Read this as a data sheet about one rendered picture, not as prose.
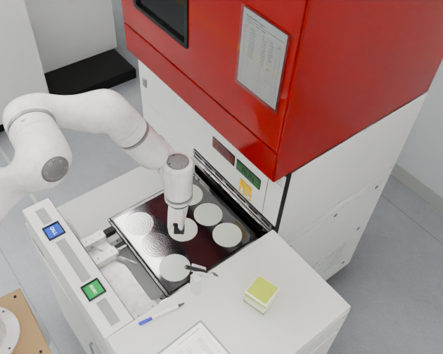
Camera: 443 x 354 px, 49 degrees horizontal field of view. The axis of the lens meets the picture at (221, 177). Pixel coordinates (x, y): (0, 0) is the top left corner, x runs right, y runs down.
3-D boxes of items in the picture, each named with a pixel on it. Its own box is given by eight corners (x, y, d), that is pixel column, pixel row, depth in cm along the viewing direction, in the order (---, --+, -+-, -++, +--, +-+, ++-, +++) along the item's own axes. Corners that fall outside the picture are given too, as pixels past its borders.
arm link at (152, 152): (98, 114, 123) (155, 167, 148) (122, 154, 114) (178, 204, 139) (126, 92, 123) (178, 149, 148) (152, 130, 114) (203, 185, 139)
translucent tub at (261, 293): (256, 284, 146) (259, 273, 141) (277, 298, 144) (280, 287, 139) (242, 303, 142) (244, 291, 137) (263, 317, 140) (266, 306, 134)
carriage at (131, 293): (102, 237, 169) (100, 232, 166) (160, 316, 150) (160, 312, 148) (81, 248, 165) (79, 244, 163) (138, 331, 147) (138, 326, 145)
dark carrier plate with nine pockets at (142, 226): (193, 177, 183) (193, 176, 183) (253, 239, 166) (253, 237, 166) (113, 220, 168) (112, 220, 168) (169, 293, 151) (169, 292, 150)
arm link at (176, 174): (157, 185, 144) (171, 206, 139) (155, 154, 134) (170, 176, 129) (183, 175, 147) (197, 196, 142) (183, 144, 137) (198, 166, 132)
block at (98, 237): (102, 233, 166) (100, 228, 164) (107, 240, 164) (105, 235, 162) (80, 245, 162) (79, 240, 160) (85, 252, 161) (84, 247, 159)
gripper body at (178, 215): (169, 181, 148) (171, 204, 157) (162, 208, 141) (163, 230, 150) (194, 185, 148) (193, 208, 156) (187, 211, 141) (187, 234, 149)
